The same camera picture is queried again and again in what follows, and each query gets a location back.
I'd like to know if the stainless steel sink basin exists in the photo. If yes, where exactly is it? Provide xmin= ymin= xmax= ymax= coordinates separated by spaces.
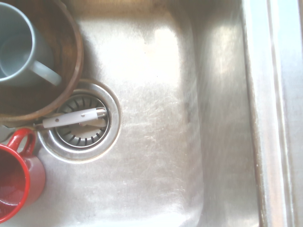
xmin=0 ymin=0 xmax=303 ymax=227

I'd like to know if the grey ceramic mug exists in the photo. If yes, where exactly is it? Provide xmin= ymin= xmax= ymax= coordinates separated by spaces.
xmin=0 ymin=2 xmax=62 ymax=87

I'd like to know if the brown wooden bowl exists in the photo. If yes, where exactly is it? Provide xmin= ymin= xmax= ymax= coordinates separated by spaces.
xmin=0 ymin=0 xmax=84 ymax=120

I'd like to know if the metal sink drain strainer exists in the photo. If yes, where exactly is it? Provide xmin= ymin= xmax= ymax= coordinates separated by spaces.
xmin=37 ymin=79 xmax=122 ymax=164

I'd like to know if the red ceramic mug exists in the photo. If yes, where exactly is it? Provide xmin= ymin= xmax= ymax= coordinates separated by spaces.
xmin=0 ymin=128 xmax=46 ymax=225

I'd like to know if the white handled utensil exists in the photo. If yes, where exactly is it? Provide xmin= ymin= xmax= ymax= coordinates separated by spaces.
xmin=33 ymin=106 xmax=107 ymax=130

